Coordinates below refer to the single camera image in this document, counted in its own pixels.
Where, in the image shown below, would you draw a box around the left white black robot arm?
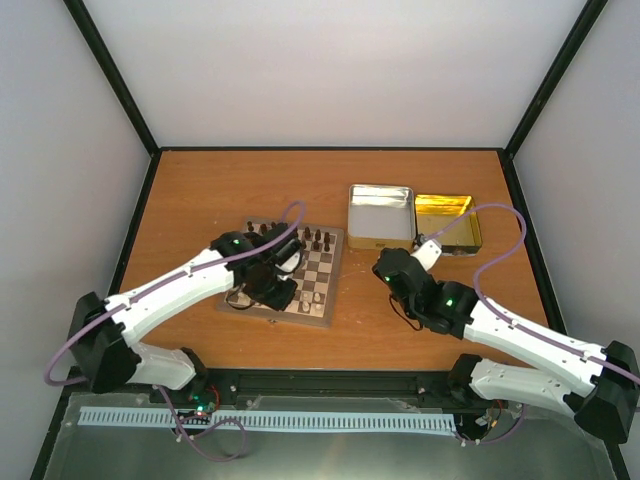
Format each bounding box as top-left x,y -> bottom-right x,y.
69,223 -> 303,403

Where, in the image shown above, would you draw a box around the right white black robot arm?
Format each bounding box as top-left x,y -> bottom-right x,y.
372,241 -> 639,444

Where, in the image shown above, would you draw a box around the wooden chess board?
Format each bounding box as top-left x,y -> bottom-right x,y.
216,223 -> 344,328

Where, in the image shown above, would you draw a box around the silver open tin box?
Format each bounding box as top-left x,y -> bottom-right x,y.
347,184 -> 417,250

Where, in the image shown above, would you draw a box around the gold tin lid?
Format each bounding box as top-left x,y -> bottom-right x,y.
414,194 -> 483,256

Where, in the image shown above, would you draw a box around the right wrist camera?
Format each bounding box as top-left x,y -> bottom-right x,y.
410,239 -> 442,272

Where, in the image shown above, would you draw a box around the black frame rail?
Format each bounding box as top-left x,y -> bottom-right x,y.
64,365 -> 601,416

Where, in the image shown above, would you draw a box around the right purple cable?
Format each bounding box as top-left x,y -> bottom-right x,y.
414,202 -> 640,448

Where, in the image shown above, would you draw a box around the light blue cable duct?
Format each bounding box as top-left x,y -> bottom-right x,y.
77,406 -> 456,436

